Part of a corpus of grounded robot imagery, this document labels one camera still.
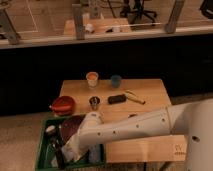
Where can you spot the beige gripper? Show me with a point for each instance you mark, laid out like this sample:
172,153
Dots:
71,154

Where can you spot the grey towel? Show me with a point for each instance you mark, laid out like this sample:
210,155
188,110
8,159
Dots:
54,162

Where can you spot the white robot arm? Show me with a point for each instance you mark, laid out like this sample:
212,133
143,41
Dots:
195,120

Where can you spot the purple bowl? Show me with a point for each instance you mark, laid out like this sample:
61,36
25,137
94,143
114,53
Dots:
70,126

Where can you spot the red bowl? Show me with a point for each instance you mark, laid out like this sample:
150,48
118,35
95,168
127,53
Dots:
62,106

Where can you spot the green plastic bin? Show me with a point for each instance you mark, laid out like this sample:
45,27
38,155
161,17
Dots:
46,152

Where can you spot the blue-grey sponge cloth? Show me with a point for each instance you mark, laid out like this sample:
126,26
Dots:
94,154

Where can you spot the small metal cup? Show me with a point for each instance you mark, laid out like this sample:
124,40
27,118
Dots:
94,102

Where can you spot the orange white cup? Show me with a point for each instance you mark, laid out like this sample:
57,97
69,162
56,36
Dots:
92,79

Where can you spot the blue cup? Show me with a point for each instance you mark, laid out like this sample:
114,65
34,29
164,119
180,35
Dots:
115,81

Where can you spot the background wooden table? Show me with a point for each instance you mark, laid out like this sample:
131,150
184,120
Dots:
100,26

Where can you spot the black office chair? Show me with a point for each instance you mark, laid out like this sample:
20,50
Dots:
138,10

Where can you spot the black handled dish brush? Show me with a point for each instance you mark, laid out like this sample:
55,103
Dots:
51,132

